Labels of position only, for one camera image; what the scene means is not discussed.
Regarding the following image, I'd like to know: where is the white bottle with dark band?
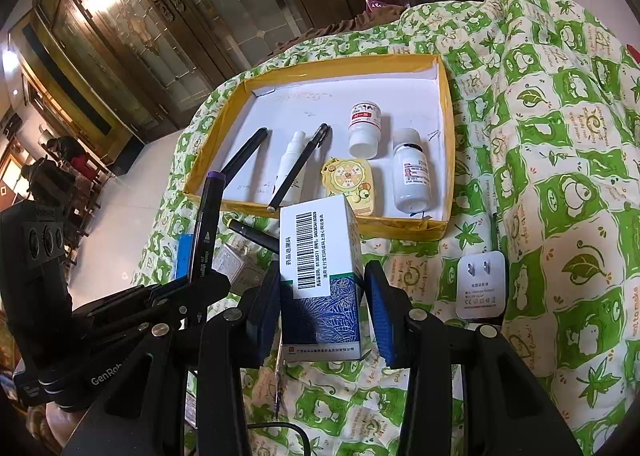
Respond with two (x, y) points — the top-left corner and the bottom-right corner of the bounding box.
(391, 128), (433, 213)

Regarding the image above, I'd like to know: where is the blue cylindrical battery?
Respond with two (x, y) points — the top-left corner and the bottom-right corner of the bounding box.
(175, 233), (196, 279)

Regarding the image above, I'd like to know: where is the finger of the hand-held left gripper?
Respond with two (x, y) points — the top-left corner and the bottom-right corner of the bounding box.
(85, 306), (208, 341)
(72, 270), (231, 319)

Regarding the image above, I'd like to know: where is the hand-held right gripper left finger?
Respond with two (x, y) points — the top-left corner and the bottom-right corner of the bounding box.
(62, 261), (281, 456)

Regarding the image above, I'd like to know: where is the wooden cabinet with glass doors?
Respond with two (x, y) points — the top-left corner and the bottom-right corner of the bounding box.
(10, 0), (516, 147)

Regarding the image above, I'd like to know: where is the blue and white medicine box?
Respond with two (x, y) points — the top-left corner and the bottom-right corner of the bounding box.
(279, 193), (364, 363)

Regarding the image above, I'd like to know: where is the thick black pen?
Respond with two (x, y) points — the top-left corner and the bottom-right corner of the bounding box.
(219, 128), (268, 177)

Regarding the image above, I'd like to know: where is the slim black pen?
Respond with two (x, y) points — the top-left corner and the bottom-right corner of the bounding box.
(267, 123), (331, 213)

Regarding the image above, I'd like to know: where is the white power adapter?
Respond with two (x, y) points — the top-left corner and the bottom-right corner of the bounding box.
(455, 251), (507, 321)

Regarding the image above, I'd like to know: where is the white spray tube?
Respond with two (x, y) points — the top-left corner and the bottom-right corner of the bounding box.
(276, 131), (307, 197)

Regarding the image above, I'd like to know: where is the yellow-rimmed white cardboard tray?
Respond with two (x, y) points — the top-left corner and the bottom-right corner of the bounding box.
(182, 54), (457, 241)

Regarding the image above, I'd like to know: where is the purple-capped black marker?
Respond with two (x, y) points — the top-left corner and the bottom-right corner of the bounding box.
(187, 172), (227, 284)

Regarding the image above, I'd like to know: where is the brown cloth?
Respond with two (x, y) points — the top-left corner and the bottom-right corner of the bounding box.
(265, 0), (416, 56)

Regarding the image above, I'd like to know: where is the white bottle with red label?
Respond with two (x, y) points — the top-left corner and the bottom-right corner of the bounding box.
(348, 103), (383, 160)

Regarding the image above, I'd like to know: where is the yellow cartoon packet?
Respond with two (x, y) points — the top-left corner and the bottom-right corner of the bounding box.
(320, 157), (379, 219)

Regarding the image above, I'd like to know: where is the black cable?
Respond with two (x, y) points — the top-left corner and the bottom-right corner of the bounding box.
(245, 421), (311, 456)

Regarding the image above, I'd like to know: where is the black pen with yellow end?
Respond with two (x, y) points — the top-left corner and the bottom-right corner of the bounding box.
(227, 218), (282, 253)

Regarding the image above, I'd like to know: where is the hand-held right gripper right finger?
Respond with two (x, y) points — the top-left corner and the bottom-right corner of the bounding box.
(364, 261), (583, 456)

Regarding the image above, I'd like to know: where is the green printed blanket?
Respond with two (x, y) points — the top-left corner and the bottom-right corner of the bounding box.
(135, 0), (640, 456)

